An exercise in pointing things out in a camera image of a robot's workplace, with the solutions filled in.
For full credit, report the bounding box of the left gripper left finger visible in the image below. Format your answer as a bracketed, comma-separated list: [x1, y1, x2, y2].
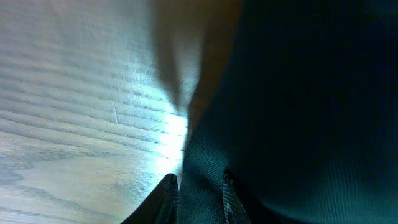
[121, 174, 179, 224]

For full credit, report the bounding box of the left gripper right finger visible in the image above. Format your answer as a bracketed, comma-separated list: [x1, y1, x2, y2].
[222, 171, 251, 224]

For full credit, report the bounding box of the black t-shirt with logo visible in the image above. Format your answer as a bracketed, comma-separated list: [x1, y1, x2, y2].
[177, 0, 397, 223]

